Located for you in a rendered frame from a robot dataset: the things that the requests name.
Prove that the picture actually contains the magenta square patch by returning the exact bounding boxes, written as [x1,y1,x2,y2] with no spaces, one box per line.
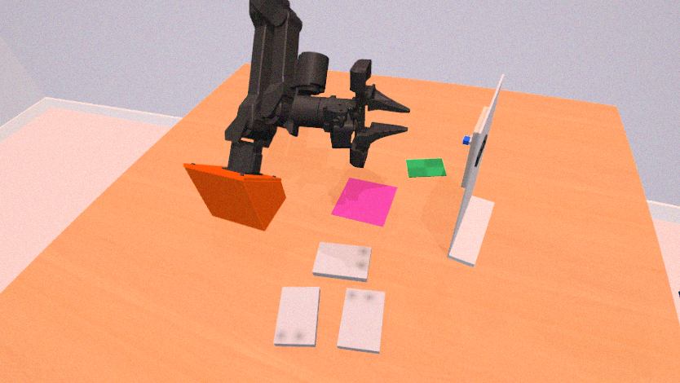
[331,178,398,227]

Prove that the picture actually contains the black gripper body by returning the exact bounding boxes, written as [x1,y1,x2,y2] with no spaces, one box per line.
[318,59,372,168]

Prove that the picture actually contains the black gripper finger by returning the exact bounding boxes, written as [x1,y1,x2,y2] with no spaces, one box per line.
[368,84,410,113]
[366,121,408,149]

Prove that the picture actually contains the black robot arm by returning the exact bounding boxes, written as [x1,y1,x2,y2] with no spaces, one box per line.
[222,0,354,175]

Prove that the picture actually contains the green flat square patch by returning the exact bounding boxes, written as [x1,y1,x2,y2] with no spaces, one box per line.
[406,157,447,178]

